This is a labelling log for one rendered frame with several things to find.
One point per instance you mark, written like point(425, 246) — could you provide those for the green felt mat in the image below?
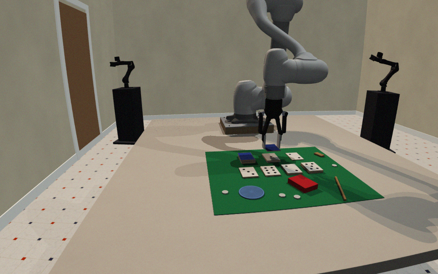
point(224, 174)

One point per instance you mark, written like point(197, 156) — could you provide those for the dark blue square tile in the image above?
point(245, 156)
point(271, 147)

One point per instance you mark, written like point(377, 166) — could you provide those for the dark red rectangular tile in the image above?
point(302, 183)

